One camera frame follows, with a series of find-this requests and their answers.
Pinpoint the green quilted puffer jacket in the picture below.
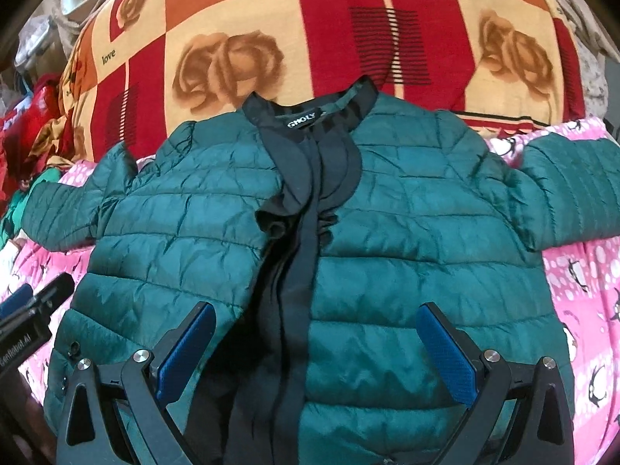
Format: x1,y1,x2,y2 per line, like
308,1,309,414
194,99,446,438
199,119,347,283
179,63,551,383
22,78,619,464

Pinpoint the red clothes pile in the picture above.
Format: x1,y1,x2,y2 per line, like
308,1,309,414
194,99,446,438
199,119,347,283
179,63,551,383
1,74,61,211

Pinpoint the green garment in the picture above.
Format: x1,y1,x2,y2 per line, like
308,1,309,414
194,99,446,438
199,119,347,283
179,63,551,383
0,167,63,249

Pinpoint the pink penguin print blanket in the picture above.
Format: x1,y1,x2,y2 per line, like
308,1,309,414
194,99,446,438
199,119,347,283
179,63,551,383
1,118,619,464

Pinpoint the red orange rose blanket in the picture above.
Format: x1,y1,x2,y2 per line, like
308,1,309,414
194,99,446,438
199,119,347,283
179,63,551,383
59,0,586,161

